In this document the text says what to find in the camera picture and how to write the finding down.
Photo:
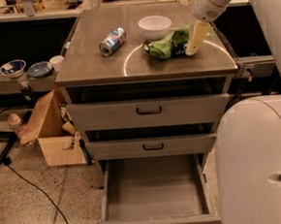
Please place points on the cardboard box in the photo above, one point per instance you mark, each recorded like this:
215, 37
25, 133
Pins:
45, 127

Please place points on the bottom grey drawer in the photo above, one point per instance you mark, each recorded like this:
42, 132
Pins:
159, 190

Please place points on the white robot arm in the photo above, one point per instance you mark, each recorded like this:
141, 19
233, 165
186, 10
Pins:
248, 142

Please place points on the blue silver soda can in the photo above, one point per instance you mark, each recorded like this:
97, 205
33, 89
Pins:
113, 41

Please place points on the top grey drawer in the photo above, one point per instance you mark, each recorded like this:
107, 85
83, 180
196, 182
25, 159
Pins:
148, 112

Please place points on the grey drawer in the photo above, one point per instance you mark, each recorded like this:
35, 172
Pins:
148, 112
159, 190
149, 141

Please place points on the black stand leg left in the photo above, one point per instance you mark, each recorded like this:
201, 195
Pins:
10, 138

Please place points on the middle grey drawer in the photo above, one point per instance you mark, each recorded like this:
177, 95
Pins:
149, 141

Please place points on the small white cup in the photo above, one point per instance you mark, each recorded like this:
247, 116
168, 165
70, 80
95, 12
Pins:
56, 61

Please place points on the grey metal drawer cabinet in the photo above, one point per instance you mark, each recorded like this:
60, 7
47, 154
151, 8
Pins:
87, 76

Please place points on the green rice chip bag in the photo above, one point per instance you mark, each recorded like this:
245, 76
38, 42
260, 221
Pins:
170, 46

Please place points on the grey blue bowl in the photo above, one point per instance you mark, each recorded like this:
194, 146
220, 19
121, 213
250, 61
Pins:
39, 69

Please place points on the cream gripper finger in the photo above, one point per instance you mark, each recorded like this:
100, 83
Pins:
198, 32

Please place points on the white bowl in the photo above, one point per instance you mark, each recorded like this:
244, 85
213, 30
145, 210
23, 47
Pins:
155, 27

